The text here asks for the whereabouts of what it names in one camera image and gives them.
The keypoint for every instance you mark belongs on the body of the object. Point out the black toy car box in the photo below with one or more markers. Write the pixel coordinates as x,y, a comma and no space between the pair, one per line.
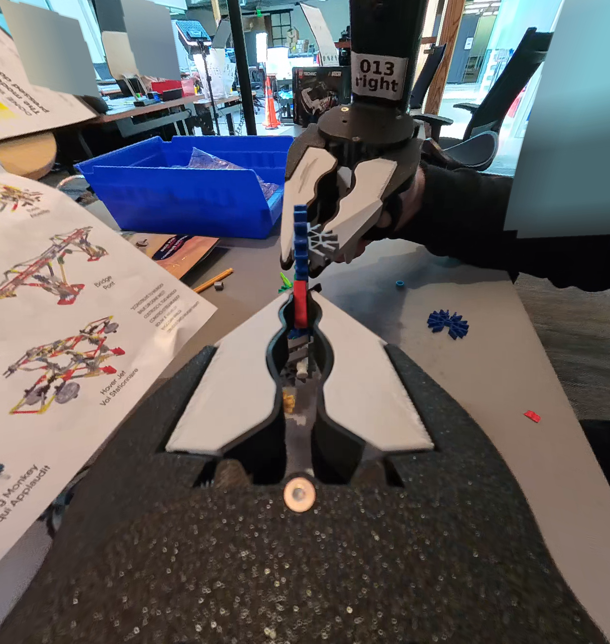
315,95

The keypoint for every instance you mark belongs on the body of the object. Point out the long yellow rod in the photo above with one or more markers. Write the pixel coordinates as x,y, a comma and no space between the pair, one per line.
214,279

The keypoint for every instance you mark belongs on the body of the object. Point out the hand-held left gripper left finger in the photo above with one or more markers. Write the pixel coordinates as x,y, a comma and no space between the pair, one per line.
229,397

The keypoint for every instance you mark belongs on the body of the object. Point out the black office chair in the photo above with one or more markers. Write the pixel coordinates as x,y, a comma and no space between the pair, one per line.
516,90

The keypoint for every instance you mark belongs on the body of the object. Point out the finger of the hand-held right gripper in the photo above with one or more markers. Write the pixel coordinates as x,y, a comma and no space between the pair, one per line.
370,191
305,176

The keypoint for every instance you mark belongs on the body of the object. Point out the studio light on tripod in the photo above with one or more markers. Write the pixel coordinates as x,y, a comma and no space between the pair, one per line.
194,31

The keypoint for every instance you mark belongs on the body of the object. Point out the grey snowflake connector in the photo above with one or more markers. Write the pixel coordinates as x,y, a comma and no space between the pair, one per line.
325,241

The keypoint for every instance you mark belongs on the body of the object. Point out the orange traffic cone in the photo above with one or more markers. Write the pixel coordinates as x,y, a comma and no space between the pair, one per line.
271,108

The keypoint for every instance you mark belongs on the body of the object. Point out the black pole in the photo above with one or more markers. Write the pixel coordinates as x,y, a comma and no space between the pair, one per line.
242,65

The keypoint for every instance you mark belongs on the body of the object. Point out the blue plastic bin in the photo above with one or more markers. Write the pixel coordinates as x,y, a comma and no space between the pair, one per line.
184,201

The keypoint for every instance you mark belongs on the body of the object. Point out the person's right forearm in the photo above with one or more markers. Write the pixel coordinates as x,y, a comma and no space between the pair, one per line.
461,221

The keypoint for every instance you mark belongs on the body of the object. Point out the long background work table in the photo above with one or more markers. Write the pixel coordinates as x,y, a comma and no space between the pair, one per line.
154,108

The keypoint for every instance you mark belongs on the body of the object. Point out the round tan wooden disc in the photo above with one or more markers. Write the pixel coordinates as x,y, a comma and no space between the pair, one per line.
23,153

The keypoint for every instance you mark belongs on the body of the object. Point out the clear plastic bag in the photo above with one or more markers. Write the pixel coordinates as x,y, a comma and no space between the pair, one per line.
224,168

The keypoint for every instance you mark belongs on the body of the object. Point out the wooden pillar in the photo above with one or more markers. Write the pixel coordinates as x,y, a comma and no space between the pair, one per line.
446,55

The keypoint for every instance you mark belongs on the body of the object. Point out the multicoloured toy construction model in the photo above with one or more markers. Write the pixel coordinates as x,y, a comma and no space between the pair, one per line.
300,302

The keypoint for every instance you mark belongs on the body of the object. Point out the toy instruction sheet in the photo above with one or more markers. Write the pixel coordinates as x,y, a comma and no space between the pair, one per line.
84,327

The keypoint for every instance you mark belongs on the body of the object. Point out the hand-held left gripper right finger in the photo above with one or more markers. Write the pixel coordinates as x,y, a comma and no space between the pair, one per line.
370,397

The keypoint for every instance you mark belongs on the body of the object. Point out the blue connector pair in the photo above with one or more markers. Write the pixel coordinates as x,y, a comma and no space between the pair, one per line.
448,324

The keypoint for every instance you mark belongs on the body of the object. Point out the red box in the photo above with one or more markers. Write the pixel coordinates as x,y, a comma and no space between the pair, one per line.
172,89

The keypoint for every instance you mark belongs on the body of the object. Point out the person's right hand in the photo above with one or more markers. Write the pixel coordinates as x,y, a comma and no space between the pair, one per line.
410,201

